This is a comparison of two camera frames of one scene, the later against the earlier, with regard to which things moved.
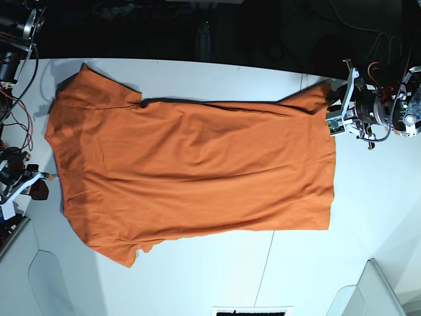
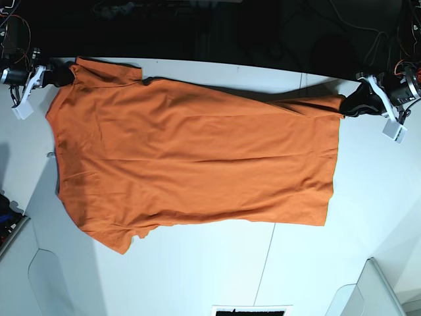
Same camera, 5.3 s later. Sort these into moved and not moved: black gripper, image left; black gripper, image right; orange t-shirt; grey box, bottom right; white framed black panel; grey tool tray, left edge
Moved: black gripper, image left; black gripper, image right; orange t-shirt
Not moved: white framed black panel; grey box, bottom right; grey tool tray, left edge
